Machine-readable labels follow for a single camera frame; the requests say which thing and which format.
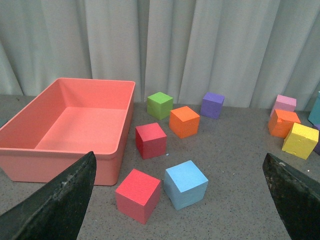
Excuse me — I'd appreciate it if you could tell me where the dark red foam block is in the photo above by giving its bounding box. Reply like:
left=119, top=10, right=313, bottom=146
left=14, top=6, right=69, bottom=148
left=135, top=122, right=167, bottom=160

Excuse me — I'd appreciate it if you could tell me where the grey curtain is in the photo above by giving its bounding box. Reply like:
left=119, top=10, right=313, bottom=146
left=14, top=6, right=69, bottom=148
left=0, top=0, right=320, bottom=110

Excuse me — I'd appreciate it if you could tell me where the purple foam block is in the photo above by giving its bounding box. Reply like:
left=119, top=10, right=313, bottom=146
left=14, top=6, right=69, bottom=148
left=312, top=124, right=320, bottom=155
left=200, top=92, right=225, bottom=119

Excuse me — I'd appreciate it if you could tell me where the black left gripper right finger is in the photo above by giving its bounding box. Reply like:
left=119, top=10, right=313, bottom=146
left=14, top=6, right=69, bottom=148
left=262, top=153, right=320, bottom=240

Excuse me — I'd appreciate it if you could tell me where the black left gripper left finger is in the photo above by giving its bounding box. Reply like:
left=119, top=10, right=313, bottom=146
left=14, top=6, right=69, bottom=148
left=0, top=151, right=97, bottom=240

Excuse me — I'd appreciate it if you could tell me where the light blue foam block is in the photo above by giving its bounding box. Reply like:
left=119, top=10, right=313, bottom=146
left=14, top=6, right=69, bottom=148
left=163, top=160, right=209, bottom=211

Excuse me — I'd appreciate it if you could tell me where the green foam block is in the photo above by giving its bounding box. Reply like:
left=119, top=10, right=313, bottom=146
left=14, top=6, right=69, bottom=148
left=147, top=92, right=173, bottom=120

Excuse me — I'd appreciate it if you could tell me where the purple foam block right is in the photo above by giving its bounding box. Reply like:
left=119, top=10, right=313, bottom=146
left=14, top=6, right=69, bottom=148
left=312, top=124, right=320, bottom=155

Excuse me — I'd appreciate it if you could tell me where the teal plastic bin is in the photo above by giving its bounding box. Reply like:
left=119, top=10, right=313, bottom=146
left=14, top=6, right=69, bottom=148
left=308, top=91, right=320, bottom=125

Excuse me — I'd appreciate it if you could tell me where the orange foam block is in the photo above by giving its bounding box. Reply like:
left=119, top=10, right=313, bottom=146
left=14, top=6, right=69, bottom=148
left=268, top=109, right=301, bottom=139
left=169, top=106, right=200, bottom=139

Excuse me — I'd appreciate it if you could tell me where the yellow foam block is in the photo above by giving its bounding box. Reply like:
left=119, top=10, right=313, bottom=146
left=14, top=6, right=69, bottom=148
left=281, top=123, right=319, bottom=160

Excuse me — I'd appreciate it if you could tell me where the orange foam block right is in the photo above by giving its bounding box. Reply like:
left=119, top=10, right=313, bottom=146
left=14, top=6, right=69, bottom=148
left=268, top=109, right=301, bottom=139

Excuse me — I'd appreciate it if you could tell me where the pink plastic bin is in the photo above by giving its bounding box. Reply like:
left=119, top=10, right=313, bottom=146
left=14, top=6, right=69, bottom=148
left=0, top=78, right=135, bottom=186

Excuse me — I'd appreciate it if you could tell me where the bright red foam block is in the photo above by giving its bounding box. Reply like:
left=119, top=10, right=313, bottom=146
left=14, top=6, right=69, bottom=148
left=115, top=169, right=161, bottom=224

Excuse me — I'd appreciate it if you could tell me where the pink foam block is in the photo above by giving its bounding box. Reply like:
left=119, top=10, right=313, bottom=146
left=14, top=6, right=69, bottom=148
left=270, top=94, right=297, bottom=117

